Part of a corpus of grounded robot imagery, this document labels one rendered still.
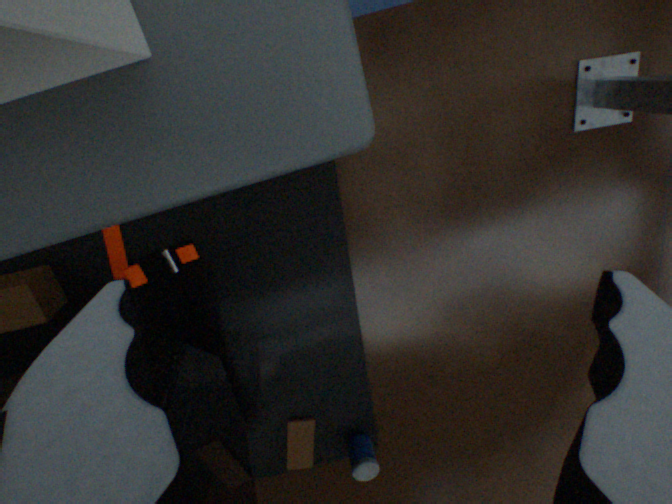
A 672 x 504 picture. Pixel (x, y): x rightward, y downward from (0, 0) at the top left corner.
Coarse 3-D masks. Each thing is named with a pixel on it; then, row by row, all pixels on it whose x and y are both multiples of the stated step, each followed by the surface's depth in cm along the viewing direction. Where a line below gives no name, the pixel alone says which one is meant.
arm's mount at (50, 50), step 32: (0, 0) 10; (32, 0) 11; (64, 0) 13; (96, 0) 17; (128, 0) 21; (0, 32) 10; (32, 32) 11; (64, 32) 13; (96, 32) 16; (128, 32) 20; (0, 64) 14; (32, 64) 15; (64, 64) 17; (96, 64) 20; (0, 96) 20
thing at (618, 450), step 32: (608, 288) 10; (640, 288) 9; (608, 320) 10; (640, 320) 8; (608, 352) 8; (640, 352) 8; (608, 384) 8; (640, 384) 7; (608, 416) 6; (640, 416) 6; (576, 448) 6; (608, 448) 6; (640, 448) 6; (576, 480) 6; (608, 480) 6; (640, 480) 6
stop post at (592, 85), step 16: (592, 64) 112; (608, 64) 113; (624, 64) 113; (576, 80) 114; (592, 80) 114; (608, 80) 110; (624, 80) 105; (640, 80) 100; (656, 80) 96; (576, 96) 115; (592, 96) 116; (608, 96) 111; (624, 96) 106; (640, 96) 101; (656, 96) 97; (576, 112) 117; (592, 112) 118; (608, 112) 118; (624, 112) 119; (656, 112) 98; (576, 128) 119
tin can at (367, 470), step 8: (352, 440) 152; (360, 440) 151; (368, 440) 152; (352, 448) 149; (360, 448) 147; (368, 448) 148; (352, 456) 147; (360, 456) 144; (368, 456) 144; (352, 464) 145; (360, 464) 142; (368, 464) 142; (376, 464) 143; (352, 472) 143; (360, 472) 143; (368, 472) 144; (376, 472) 144; (360, 480) 145
